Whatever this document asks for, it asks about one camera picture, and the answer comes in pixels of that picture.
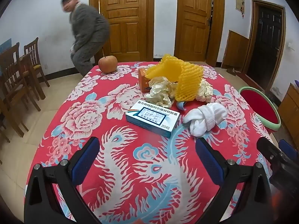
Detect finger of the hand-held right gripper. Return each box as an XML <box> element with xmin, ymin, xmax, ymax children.
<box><xmin>256</xmin><ymin>136</ymin><xmax>292</xmax><ymax>168</ymax></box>
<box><xmin>278</xmin><ymin>139</ymin><xmax>298</xmax><ymax>161</ymax></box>

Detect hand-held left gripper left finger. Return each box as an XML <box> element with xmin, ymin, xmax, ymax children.
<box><xmin>24</xmin><ymin>136</ymin><xmax>110</xmax><ymax>224</ymax></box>

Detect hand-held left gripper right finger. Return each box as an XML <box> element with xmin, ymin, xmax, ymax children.
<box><xmin>184</xmin><ymin>137</ymin><xmax>272</xmax><ymax>224</ymax></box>

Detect red bin with green rim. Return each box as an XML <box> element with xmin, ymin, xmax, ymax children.
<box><xmin>238</xmin><ymin>86</ymin><xmax>281</xmax><ymax>134</ymax></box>

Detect white socks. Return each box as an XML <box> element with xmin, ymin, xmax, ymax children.
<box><xmin>183</xmin><ymin>103</ymin><xmax>228</xmax><ymax>137</ymax></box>

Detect cream paper ball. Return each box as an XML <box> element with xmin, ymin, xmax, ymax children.
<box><xmin>195</xmin><ymin>78</ymin><xmax>214</xmax><ymax>103</ymax></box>
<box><xmin>143</xmin><ymin>77</ymin><xmax>177</xmax><ymax>108</ymax></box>

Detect blue and white medicine box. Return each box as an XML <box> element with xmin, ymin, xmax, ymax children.
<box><xmin>125</xmin><ymin>100</ymin><xmax>180</xmax><ymax>139</ymax></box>

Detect yellow foam fruit net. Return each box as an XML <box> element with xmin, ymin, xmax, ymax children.
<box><xmin>174</xmin><ymin>62</ymin><xmax>204</xmax><ymax>102</ymax></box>
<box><xmin>145</xmin><ymin>54</ymin><xmax>183</xmax><ymax>83</ymax></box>

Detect orange cardboard box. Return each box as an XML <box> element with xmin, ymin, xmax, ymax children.
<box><xmin>138</xmin><ymin>67</ymin><xmax>155</xmax><ymax>93</ymax></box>

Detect wooden sideboard cabinet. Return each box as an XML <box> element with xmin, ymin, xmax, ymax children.
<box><xmin>278</xmin><ymin>83</ymin><xmax>299</xmax><ymax>140</ymax></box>

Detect red floral tablecloth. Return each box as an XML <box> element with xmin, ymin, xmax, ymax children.
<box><xmin>24</xmin><ymin>61</ymin><xmax>278</xmax><ymax>224</ymax></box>

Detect apple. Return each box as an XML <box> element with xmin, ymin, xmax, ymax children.
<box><xmin>98</xmin><ymin>55</ymin><xmax>118</xmax><ymax>73</ymax></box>

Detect dark entrance door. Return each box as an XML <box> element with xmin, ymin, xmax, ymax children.
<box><xmin>242</xmin><ymin>0</ymin><xmax>286</xmax><ymax>94</ymax></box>

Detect wooden chair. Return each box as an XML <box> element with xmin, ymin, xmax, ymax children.
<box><xmin>23</xmin><ymin>37</ymin><xmax>50</xmax><ymax>99</ymax></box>
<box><xmin>0</xmin><ymin>42</ymin><xmax>42</xmax><ymax>112</ymax></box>

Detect wooden panel door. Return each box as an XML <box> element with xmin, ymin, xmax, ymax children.
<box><xmin>175</xmin><ymin>0</ymin><xmax>226</xmax><ymax>67</ymax></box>
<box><xmin>89</xmin><ymin>0</ymin><xmax>155</xmax><ymax>62</ymax></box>

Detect low wooden wall panel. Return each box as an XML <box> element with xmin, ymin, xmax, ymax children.
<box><xmin>221</xmin><ymin>30</ymin><xmax>248</xmax><ymax>68</ymax></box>

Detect wall electric box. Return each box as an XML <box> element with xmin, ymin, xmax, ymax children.
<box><xmin>235</xmin><ymin>0</ymin><xmax>246</xmax><ymax>13</ymax></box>

